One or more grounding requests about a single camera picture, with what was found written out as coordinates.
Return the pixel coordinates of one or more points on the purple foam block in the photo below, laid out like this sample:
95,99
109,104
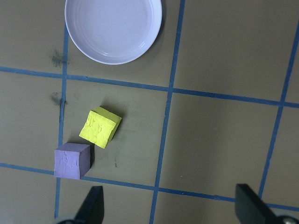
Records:
67,161

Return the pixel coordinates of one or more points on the yellow foam block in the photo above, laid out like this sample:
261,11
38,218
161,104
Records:
98,128

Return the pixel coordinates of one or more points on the lavender round plate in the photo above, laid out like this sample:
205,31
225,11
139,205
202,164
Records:
112,30

